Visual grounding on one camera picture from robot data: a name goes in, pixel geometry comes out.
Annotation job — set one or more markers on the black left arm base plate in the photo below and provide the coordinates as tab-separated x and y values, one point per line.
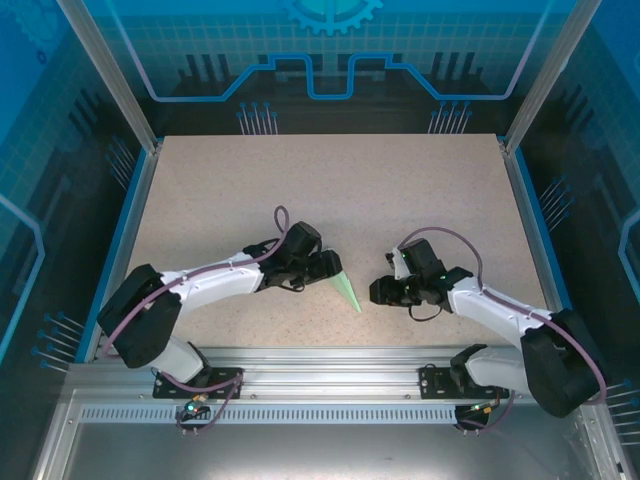
165	387

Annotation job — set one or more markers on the aluminium mounting rail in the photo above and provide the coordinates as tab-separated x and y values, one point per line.
330	375

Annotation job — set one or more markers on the aluminium side rail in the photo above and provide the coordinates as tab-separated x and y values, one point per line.
524	200
137	200

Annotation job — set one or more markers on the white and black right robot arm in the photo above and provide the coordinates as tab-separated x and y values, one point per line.
560	370

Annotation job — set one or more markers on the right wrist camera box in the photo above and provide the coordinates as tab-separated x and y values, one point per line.
398	265

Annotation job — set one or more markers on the aluminium corner post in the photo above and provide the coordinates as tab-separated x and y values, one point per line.
115	85
545	75

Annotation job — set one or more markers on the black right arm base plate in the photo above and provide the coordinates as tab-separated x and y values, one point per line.
432	382

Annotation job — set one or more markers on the grey metal tray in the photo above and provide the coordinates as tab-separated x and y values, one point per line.
320	450

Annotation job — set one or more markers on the light green paper sheet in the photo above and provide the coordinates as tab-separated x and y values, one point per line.
347	292

